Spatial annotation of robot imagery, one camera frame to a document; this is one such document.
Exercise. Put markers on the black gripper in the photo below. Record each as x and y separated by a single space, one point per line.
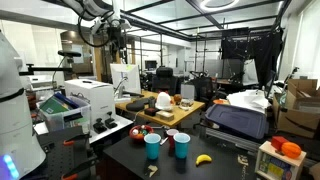
117 36

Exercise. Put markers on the white round toy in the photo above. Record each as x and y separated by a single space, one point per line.
135 132

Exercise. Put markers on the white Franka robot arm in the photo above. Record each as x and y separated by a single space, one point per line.
13 126

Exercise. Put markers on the green cup-shaped toy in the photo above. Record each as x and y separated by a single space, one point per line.
145 132

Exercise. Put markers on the red plastic bowl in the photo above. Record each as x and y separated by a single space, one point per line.
133 137

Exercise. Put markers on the red plastic cup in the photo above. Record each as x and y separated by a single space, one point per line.
170 138

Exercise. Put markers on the blue plastic cup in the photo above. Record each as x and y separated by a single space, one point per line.
181 148
152 148

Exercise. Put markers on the orange bowl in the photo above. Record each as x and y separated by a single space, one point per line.
220 101

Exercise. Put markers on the yellow toy banana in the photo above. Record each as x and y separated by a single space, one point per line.
203 159

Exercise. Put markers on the wooden toy box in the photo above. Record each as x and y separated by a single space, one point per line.
276 166

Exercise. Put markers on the distant black monitor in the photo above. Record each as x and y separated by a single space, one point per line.
150 65

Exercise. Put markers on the large white box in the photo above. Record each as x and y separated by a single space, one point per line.
93 96

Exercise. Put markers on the black wrist rest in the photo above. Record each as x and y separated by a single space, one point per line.
135 106

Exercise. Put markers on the black cylinder speaker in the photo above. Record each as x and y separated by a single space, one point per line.
152 102

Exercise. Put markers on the black box red label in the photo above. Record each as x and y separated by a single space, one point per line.
151 111

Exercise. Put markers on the white side table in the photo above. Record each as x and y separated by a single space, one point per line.
125 121

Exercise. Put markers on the black clamp tool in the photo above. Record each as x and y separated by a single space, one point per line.
99 126
111 122

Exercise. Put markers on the brown ball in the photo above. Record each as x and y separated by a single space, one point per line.
177 98

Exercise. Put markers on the blue folder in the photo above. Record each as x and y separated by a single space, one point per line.
66 100

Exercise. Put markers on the small cardboard box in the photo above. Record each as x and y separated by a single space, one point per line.
165 115

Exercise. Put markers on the clear glass jar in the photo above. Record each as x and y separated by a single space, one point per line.
186 104

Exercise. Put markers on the wooden desk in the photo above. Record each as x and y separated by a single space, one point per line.
181 113

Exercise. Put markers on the green book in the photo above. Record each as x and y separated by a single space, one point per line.
52 106

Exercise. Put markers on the black mesh chair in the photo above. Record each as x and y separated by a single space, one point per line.
203 88

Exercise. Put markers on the clear plastic bin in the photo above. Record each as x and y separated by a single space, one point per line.
56 121

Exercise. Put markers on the beige paper scrap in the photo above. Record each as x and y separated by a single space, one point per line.
152 170

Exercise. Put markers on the black perforated board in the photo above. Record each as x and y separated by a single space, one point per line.
55 156

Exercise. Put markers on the blue bin lid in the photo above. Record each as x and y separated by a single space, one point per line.
237 120

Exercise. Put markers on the white paper stack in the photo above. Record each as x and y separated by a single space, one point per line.
248 99

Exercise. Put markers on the metal cart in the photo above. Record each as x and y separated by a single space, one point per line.
230 141

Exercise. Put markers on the black curtain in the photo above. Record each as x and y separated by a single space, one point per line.
263 53

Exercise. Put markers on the red block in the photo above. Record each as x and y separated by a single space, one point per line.
277 142

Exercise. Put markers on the open cardboard box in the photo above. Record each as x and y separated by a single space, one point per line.
298 113

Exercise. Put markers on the orange ball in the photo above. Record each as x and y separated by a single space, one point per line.
291 150

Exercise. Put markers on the black camera on boom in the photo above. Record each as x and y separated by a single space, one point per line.
69 53

